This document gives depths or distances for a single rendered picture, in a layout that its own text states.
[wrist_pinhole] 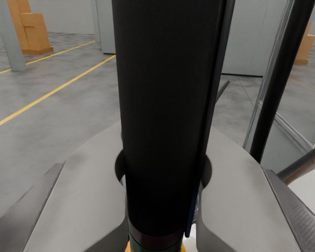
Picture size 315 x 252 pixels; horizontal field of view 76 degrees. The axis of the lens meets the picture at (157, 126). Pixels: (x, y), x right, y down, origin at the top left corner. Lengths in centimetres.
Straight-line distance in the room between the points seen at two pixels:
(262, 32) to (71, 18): 1093
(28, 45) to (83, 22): 586
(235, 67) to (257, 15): 121
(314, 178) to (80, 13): 1364
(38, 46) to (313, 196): 821
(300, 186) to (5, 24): 620
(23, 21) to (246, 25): 667
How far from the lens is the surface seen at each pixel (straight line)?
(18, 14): 846
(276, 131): 140
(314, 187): 55
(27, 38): 849
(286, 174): 28
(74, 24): 1411
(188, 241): 20
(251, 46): 578
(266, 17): 577
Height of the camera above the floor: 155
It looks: 31 degrees down
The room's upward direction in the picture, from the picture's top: 2 degrees clockwise
